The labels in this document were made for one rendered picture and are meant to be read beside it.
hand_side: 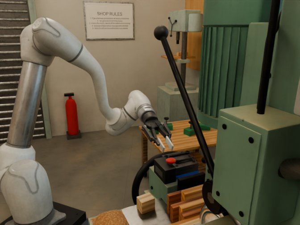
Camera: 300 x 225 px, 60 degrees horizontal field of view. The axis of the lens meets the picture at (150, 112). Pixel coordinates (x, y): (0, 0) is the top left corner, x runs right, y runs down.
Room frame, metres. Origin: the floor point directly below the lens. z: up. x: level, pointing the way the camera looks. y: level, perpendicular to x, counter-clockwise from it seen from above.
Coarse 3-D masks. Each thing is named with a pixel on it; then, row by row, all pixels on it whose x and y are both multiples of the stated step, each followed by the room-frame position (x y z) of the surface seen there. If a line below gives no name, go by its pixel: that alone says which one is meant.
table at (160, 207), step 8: (144, 192) 0.77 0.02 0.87; (160, 200) 0.68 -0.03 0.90; (128, 208) 0.64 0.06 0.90; (136, 208) 0.64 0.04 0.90; (160, 208) 0.64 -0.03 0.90; (96, 216) 0.61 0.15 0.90; (128, 216) 0.61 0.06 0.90; (136, 216) 0.61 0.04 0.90; (144, 216) 0.61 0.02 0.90; (152, 216) 0.61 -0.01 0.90; (160, 216) 0.61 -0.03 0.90; (168, 216) 0.61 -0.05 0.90; (88, 224) 0.60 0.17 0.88; (136, 224) 0.58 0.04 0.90; (144, 224) 0.58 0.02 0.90; (152, 224) 0.58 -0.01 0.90; (160, 224) 0.58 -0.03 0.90; (168, 224) 0.58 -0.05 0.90
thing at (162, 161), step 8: (176, 152) 0.81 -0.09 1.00; (160, 160) 0.74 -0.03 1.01; (192, 160) 0.75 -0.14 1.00; (160, 168) 0.70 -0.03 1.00; (168, 168) 0.69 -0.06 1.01; (176, 168) 0.70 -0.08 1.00; (184, 168) 0.72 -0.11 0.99; (192, 168) 0.73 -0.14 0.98; (160, 176) 0.70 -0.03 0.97; (168, 176) 0.68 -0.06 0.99; (176, 176) 0.70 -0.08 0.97; (184, 176) 0.71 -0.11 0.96
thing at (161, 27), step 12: (156, 36) 0.63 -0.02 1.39; (168, 48) 0.61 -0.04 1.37; (168, 60) 0.59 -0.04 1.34; (180, 84) 0.55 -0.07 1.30; (192, 108) 0.51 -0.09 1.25; (192, 120) 0.49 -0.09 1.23; (204, 144) 0.46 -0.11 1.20; (204, 156) 0.45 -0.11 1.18; (204, 192) 0.41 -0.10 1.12; (216, 204) 0.38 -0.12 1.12
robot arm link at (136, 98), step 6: (138, 90) 1.42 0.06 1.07; (132, 96) 1.37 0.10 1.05; (138, 96) 1.35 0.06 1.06; (144, 96) 1.36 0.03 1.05; (132, 102) 1.33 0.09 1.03; (138, 102) 1.31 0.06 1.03; (144, 102) 1.31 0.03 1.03; (126, 108) 1.33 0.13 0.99; (132, 108) 1.32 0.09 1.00; (132, 114) 1.31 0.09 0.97
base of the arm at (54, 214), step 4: (52, 212) 0.89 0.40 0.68; (56, 212) 0.92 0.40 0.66; (60, 212) 0.92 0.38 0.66; (48, 216) 0.86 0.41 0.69; (52, 216) 0.88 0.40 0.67; (56, 216) 0.90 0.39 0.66; (60, 216) 0.90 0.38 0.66; (64, 216) 0.90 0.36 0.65; (12, 220) 0.88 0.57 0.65; (44, 220) 0.84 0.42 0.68; (48, 220) 0.86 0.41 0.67; (52, 220) 0.87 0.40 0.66; (56, 220) 0.88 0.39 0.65; (60, 220) 0.89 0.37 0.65; (8, 224) 0.86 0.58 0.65; (12, 224) 0.86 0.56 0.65; (16, 224) 0.83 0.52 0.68; (20, 224) 0.82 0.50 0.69; (28, 224) 0.82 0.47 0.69; (32, 224) 0.82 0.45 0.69; (36, 224) 0.82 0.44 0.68; (40, 224) 0.83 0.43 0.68; (44, 224) 0.84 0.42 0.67; (48, 224) 0.85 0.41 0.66; (52, 224) 0.86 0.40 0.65
